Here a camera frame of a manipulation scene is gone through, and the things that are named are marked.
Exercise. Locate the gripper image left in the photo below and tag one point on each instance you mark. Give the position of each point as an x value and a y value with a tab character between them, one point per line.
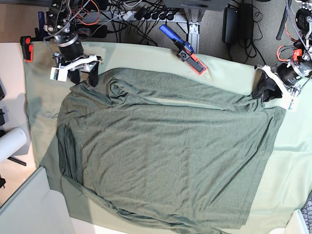
89	64

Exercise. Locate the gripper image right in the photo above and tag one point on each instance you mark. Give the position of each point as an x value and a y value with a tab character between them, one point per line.
274	83

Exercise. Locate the green T-shirt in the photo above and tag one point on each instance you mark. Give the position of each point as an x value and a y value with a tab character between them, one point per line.
164	151

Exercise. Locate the black power brick floor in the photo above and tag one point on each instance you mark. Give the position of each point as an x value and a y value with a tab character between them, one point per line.
92	31

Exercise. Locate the blue orange clamp left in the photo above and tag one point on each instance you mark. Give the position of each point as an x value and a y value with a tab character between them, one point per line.
26	41

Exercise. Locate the blue orange clamp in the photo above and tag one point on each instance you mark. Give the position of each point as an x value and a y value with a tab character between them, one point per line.
185	50
26	41

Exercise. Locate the black power adapter left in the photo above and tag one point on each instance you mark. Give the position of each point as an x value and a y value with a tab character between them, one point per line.
230	25

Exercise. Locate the black power adapter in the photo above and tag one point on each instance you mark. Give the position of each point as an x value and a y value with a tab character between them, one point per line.
230	25
246	21

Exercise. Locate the black power adapter right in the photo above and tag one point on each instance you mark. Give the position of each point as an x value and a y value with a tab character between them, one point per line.
246	21

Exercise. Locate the blue orange clamp centre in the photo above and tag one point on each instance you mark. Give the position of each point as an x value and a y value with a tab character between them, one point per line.
185	50

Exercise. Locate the white cylinder roll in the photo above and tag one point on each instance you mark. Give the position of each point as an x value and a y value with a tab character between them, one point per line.
11	142

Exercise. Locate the light green table cloth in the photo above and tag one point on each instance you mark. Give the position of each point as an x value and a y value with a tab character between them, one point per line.
287	179

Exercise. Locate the power strip with plugs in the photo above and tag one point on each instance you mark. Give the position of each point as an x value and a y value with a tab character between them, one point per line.
156	16

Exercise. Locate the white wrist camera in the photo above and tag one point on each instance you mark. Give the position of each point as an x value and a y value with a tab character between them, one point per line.
288	102
58	74

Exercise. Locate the aluminium frame post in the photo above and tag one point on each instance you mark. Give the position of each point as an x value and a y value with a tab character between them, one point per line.
194	19

